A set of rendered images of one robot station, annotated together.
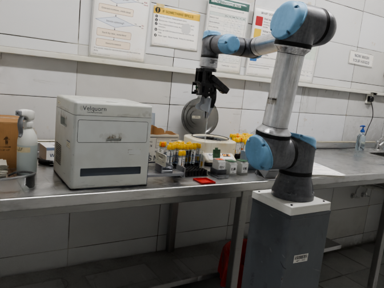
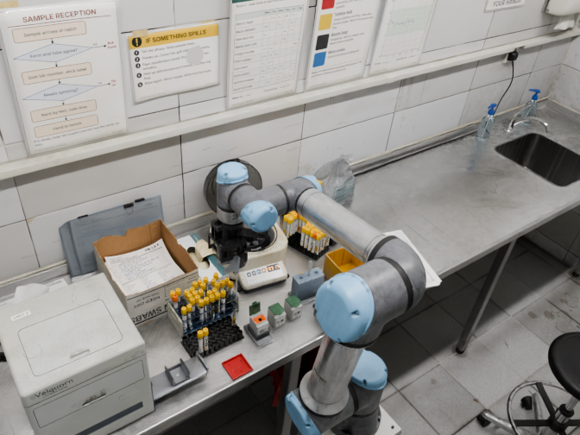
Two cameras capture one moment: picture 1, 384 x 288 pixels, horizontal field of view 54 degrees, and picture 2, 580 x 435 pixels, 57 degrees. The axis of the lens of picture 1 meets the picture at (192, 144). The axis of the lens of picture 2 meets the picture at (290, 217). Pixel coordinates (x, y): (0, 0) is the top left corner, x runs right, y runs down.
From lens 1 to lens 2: 1.09 m
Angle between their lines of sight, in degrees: 30
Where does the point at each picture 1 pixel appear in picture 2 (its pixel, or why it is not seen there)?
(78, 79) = (21, 194)
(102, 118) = (69, 390)
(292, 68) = (349, 358)
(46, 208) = not seen: outside the picture
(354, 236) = not seen: hidden behind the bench
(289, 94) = (344, 378)
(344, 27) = not seen: outside the picture
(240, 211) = (292, 369)
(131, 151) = (123, 396)
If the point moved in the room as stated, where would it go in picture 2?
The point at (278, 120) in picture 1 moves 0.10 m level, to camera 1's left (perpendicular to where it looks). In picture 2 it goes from (328, 398) to (282, 398)
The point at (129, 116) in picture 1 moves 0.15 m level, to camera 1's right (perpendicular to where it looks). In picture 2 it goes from (110, 368) to (176, 369)
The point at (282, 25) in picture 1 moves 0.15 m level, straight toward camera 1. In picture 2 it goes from (331, 322) to (324, 394)
